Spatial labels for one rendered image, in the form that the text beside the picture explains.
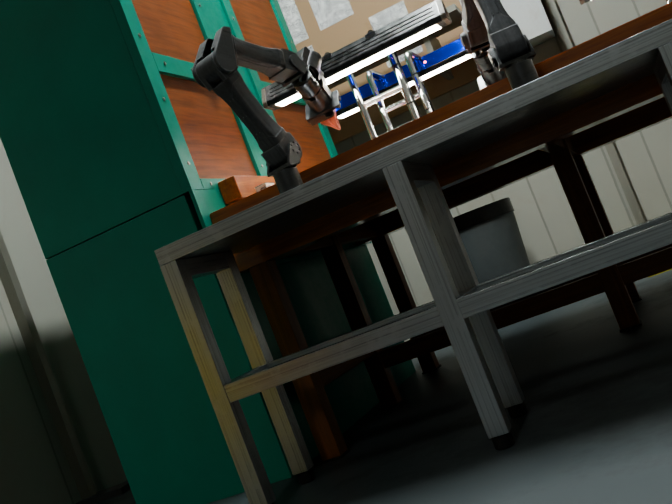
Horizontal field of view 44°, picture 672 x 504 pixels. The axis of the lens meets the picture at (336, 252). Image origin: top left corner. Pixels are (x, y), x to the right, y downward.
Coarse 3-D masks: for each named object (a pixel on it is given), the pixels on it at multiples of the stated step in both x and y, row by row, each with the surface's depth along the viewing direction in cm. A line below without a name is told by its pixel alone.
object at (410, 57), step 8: (408, 56) 285; (416, 56) 295; (408, 64) 285; (368, 72) 291; (376, 72) 298; (416, 72) 285; (368, 80) 291; (376, 80) 306; (416, 80) 285; (376, 88) 290; (416, 88) 286; (424, 88) 285; (416, 96) 286; (424, 96) 284; (392, 104) 289; (400, 104) 288; (424, 104) 285; (384, 112) 290; (384, 120) 290; (392, 128) 290
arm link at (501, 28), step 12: (480, 0) 188; (492, 0) 187; (480, 12) 190; (492, 12) 186; (504, 12) 186; (492, 24) 185; (504, 24) 185; (516, 24) 183; (492, 36) 184; (504, 36) 183; (516, 36) 183; (504, 48) 182; (516, 48) 182; (504, 60) 184
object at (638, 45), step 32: (576, 64) 160; (608, 64) 158; (640, 64) 169; (512, 96) 165; (544, 96) 163; (576, 96) 180; (448, 128) 169; (480, 128) 172; (512, 128) 193; (384, 160) 174; (416, 160) 183; (448, 160) 207; (288, 192) 182; (320, 192) 179; (352, 192) 196; (224, 224) 187; (256, 224) 185; (288, 224) 210; (160, 256) 193; (192, 256) 199
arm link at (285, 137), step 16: (208, 64) 193; (208, 80) 196; (224, 80) 194; (240, 80) 197; (224, 96) 197; (240, 96) 196; (240, 112) 198; (256, 112) 198; (256, 128) 199; (272, 128) 200; (272, 144) 200; (272, 160) 203
